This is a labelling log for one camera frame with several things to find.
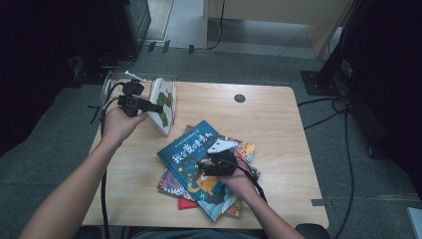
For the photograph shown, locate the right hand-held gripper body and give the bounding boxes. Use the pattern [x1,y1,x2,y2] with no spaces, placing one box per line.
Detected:
[207,138,238,177]

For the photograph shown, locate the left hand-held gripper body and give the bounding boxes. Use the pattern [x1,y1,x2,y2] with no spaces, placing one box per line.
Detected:
[117,70,147,118]

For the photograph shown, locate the white caterpillar picture book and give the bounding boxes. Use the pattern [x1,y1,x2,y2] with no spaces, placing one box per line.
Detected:
[146,77,176,137]

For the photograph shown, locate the dark blue picture book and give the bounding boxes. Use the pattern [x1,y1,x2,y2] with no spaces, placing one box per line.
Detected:
[156,119,262,222]

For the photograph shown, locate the clear acrylic book rack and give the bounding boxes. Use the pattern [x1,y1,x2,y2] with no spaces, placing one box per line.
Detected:
[100,72,179,126]

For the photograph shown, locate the light blue monster picture book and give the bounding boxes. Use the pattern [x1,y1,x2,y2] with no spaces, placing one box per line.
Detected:
[156,136,257,217]

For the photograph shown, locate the person's right hand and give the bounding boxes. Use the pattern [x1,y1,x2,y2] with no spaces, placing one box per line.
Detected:
[217,169,260,202]

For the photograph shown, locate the person's left hand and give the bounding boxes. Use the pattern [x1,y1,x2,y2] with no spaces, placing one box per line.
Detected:
[101,108,148,148]

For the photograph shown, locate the black angled tape mark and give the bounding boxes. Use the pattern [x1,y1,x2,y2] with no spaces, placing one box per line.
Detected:
[87,105,102,124]

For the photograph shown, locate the black equipment cabinet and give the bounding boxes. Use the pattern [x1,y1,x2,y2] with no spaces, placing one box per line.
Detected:
[110,0,152,59]

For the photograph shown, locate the black chair armrest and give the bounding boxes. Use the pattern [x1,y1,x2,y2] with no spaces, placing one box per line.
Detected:
[73,225,104,239]
[295,223,331,239]

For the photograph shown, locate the black metal stand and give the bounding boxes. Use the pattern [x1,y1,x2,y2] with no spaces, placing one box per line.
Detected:
[300,0,369,98]

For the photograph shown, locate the beige wooden furniture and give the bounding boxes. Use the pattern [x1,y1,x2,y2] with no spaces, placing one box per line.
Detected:
[202,0,352,58]

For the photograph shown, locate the white flat object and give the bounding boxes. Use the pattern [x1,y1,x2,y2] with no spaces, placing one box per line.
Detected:
[406,206,422,239]

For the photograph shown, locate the black hanging cable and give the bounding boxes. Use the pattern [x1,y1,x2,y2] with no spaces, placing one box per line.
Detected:
[205,0,227,52]

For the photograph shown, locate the left hand-held gripper black cable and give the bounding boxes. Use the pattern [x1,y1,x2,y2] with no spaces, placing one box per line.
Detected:
[99,81,133,239]

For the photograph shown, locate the long black floor cable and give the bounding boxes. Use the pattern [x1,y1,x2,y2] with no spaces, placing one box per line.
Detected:
[332,99,355,239]

